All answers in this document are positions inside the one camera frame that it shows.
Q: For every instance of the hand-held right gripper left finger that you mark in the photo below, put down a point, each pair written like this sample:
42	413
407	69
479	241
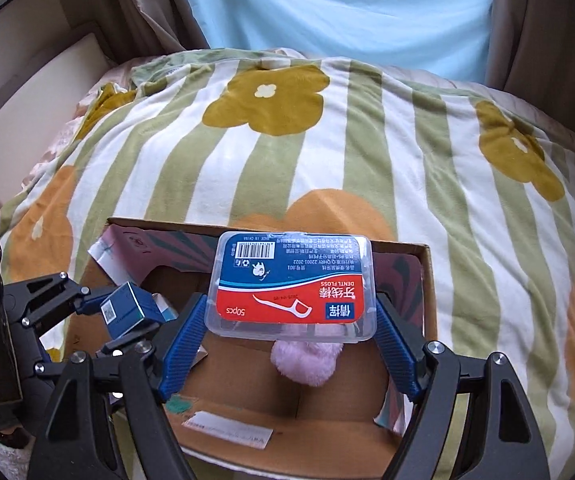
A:
183	347

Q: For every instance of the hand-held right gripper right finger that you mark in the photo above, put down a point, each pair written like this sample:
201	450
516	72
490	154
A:
396	347

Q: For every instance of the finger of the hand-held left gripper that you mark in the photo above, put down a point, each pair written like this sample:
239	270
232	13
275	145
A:
54	292
120	344

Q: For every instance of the small blue carton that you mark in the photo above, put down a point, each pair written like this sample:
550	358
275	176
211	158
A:
127	307

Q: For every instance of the brown cardboard box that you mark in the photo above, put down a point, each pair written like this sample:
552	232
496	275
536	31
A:
247	377

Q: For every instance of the clear dental floss box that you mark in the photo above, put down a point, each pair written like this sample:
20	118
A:
292	285

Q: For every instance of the person's left forearm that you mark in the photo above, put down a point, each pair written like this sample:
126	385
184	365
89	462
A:
16	439

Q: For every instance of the small white teal carton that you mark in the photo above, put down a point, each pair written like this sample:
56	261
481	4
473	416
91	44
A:
166	310

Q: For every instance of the beige padded headboard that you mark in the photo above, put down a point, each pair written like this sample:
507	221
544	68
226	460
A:
32	110

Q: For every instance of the floral striped blanket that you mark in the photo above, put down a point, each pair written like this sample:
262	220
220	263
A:
317	170

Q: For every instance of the brown curtain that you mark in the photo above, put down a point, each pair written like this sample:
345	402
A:
552	35
162	5

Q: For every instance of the light blue curtain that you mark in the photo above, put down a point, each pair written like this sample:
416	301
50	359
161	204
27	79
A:
327	10

